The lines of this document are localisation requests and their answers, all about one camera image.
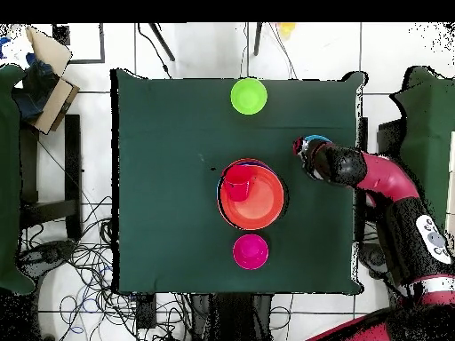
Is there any orange bowl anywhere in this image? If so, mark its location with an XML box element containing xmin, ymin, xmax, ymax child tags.
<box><xmin>217</xmin><ymin>163</ymin><xmax>286</xmax><ymax>231</ymax></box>
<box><xmin>225</xmin><ymin>158</ymin><xmax>278</xmax><ymax>173</ymax></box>

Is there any purple bowl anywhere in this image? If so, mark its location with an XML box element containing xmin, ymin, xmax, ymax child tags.
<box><xmin>241</xmin><ymin>161</ymin><xmax>280</xmax><ymax>177</ymax></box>

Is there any green cloth side table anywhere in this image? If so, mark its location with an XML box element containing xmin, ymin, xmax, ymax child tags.
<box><xmin>0</xmin><ymin>63</ymin><xmax>36</xmax><ymax>296</ymax></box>
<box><xmin>387</xmin><ymin>65</ymin><xmax>455</xmax><ymax>228</ymax></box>

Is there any red cup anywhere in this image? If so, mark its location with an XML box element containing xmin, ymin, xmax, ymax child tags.
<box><xmin>221</xmin><ymin>164</ymin><xmax>258</xmax><ymax>203</ymax></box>

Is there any black stand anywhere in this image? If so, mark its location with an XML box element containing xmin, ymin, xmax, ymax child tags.
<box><xmin>19</xmin><ymin>114</ymin><xmax>84</xmax><ymax>240</ymax></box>

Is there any cardboard box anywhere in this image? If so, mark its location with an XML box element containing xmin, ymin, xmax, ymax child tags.
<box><xmin>24</xmin><ymin>25</ymin><xmax>81</xmax><ymax>136</ymax></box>

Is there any small green bowl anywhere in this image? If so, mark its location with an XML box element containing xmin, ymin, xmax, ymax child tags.
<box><xmin>229</xmin><ymin>77</ymin><xmax>268</xmax><ymax>115</ymax></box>

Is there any yellow object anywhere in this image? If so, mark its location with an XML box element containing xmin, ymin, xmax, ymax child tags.
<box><xmin>276</xmin><ymin>22</ymin><xmax>297</xmax><ymax>38</ymax></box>

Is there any black tripod leg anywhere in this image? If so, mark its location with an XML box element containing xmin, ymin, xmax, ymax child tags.
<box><xmin>252</xmin><ymin>22</ymin><xmax>264</xmax><ymax>57</ymax></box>
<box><xmin>148</xmin><ymin>22</ymin><xmax>176</xmax><ymax>62</ymax></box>

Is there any tangle of floor cables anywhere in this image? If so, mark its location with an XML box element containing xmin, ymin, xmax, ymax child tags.
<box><xmin>20</xmin><ymin>198</ymin><xmax>296</xmax><ymax>341</ymax></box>

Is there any large blue bowl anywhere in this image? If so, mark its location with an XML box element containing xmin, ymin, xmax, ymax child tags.
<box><xmin>215</xmin><ymin>178</ymin><xmax>223</xmax><ymax>218</ymax></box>

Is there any black metal frame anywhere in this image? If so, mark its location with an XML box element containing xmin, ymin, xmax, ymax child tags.
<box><xmin>52</xmin><ymin>22</ymin><xmax>107</xmax><ymax>65</ymax></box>

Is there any pink bowl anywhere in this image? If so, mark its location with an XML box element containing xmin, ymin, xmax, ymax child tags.
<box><xmin>232</xmin><ymin>234</ymin><xmax>270</xmax><ymax>271</ymax></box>

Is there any dark green tablecloth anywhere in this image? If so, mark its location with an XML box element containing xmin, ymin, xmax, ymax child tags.
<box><xmin>110</xmin><ymin>68</ymin><xmax>367</xmax><ymax>296</ymax></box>

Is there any dark blue cloth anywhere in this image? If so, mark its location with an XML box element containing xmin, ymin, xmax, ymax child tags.
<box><xmin>13</xmin><ymin>52</ymin><xmax>58</xmax><ymax>122</ymax></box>

